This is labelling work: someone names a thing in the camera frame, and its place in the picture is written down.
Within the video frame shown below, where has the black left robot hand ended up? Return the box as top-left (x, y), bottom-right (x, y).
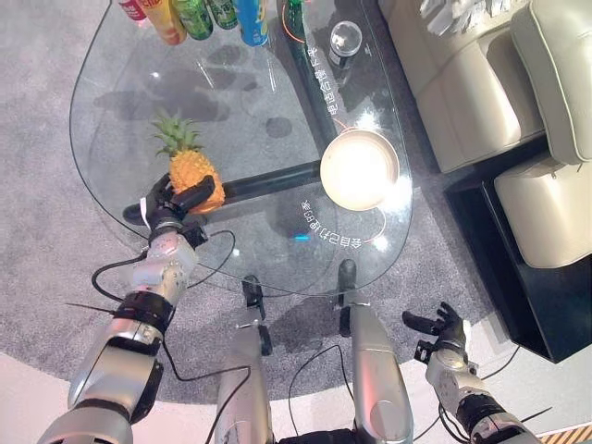
top-left (140, 173), bottom-right (217, 231)

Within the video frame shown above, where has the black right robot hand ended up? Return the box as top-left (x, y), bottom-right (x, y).
top-left (401, 302), bottom-right (473, 357)

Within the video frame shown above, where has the orange pineapple with green crown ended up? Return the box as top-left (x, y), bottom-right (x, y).
top-left (151, 110), bottom-right (227, 215)

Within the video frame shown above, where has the round white plate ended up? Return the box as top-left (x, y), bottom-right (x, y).
top-left (319, 129), bottom-right (401, 212)

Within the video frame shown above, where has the silver right robot leg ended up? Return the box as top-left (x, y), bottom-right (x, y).
top-left (336, 259), bottom-right (413, 444)

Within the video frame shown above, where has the silver robot leg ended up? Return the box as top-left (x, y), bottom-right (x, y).
top-left (213, 275), bottom-right (275, 444)
top-left (336, 259), bottom-right (413, 444)

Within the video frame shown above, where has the black low side table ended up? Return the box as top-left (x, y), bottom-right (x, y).
top-left (442, 133), bottom-right (592, 364)

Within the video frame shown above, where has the cream leather ottoman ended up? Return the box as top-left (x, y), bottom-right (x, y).
top-left (493, 154), bottom-right (592, 270)

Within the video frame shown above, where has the orange snack can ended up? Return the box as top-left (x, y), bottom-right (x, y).
top-left (138, 0), bottom-right (189, 46)

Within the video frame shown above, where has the green drink bottle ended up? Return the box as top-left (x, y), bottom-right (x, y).
top-left (206, 0), bottom-right (240, 31)
top-left (173, 0), bottom-right (215, 41)

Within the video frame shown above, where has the silver left robot leg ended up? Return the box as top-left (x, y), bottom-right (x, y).
top-left (213, 275), bottom-right (275, 444)

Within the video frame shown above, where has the blue snack can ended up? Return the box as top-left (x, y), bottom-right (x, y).
top-left (233, 0), bottom-right (270, 48)

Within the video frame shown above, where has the red drink bottle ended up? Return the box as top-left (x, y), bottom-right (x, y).
top-left (117, 0), bottom-right (150, 22)

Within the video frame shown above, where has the dark green glass bottle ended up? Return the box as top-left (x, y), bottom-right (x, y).
top-left (285, 0), bottom-right (308, 28)

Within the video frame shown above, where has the clear glass cup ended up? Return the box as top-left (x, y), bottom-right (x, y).
top-left (328, 20), bottom-right (364, 70)

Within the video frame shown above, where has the cream leather sofa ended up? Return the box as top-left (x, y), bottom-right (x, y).
top-left (378, 0), bottom-right (592, 175)

